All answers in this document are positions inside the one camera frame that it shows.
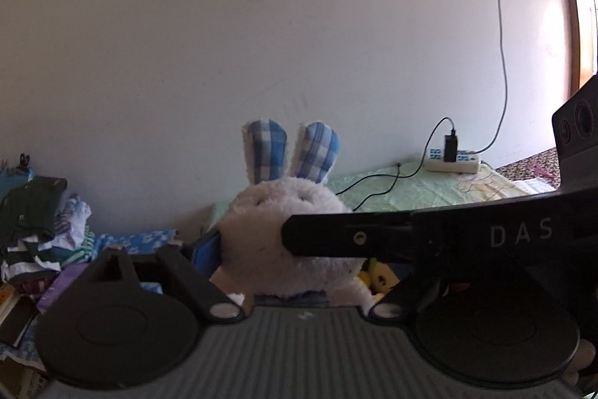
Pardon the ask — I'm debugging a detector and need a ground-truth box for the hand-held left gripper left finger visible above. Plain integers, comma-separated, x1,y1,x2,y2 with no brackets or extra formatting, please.
84,227,246,326

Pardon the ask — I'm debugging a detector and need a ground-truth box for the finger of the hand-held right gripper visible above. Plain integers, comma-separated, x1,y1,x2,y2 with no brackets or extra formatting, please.
281,211,417,263

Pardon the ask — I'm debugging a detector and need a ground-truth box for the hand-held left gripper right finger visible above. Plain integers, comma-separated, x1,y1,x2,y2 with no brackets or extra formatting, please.
368,274,450,326

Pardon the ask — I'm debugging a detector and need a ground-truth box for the yellow tiger plush toy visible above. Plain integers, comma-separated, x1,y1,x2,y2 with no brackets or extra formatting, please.
357,260,403,303

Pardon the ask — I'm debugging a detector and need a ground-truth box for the white rabbit plush toy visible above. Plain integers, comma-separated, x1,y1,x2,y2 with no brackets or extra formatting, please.
212,120,375,312

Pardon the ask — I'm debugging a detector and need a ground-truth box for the blue white patterned cloth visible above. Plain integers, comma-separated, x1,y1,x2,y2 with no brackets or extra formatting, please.
92,230,180,262

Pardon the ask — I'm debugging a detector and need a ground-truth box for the brown patterned blanket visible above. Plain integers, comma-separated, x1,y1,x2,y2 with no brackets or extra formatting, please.
495,145,562,195

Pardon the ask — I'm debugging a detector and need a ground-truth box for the white power strip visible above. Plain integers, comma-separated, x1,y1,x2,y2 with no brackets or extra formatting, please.
424,148,482,174

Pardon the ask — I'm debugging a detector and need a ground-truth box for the cartoon printed bed sheet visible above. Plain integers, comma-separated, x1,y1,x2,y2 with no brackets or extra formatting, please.
206,160,534,223

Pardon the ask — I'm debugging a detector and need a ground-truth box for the black charger plug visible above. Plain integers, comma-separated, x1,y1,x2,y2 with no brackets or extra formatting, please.
443,130,460,164

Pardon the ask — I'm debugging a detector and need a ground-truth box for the purple box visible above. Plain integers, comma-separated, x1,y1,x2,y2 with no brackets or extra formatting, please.
36,263,90,314

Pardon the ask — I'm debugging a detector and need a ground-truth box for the pile of folded clothes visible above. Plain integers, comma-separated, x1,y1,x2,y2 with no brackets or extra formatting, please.
0,153,95,288

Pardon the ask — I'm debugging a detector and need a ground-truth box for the black charging cable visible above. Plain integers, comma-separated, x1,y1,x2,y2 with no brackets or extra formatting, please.
335,117,457,213

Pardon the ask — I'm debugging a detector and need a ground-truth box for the grey wall cable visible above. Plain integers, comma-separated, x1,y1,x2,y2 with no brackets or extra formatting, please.
475,0,510,155

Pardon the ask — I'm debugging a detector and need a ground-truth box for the wooden window frame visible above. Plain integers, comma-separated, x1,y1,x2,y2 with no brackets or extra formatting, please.
557,0,598,101

